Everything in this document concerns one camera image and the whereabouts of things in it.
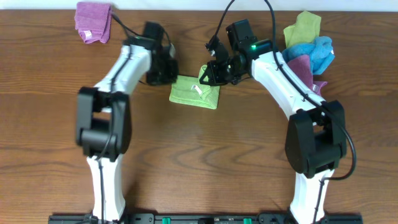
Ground green microfiber cloth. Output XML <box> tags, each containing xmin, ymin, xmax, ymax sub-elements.
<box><xmin>169</xmin><ymin>65</ymin><xmax>220</xmax><ymax>110</ymax></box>

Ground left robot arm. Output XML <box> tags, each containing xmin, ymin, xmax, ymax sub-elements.
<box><xmin>76</xmin><ymin>38</ymin><xmax>178</xmax><ymax>223</ymax></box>

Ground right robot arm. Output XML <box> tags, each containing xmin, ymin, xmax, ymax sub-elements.
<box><xmin>200</xmin><ymin>37</ymin><xmax>347</xmax><ymax>223</ymax></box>

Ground purple cloth in pile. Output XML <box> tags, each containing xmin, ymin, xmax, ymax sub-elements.
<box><xmin>287</xmin><ymin>55</ymin><xmax>328</xmax><ymax>96</ymax></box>

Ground folded purple cloth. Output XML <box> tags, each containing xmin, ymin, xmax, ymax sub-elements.
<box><xmin>74</xmin><ymin>2</ymin><xmax>112</xmax><ymax>44</ymax></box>

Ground green cloth in pile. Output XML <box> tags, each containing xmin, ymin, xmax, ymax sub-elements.
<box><xmin>284</xmin><ymin>11</ymin><xmax>322</xmax><ymax>48</ymax></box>

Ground blue cloth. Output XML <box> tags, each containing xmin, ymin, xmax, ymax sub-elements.
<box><xmin>282</xmin><ymin>36</ymin><xmax>335</xmax><ymax>75</ymax></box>

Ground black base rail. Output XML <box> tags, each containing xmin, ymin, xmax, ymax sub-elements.
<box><xmin>48</xmin><ymin>213</ymin><xmax>363</xmax><ymax>224</ymax></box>

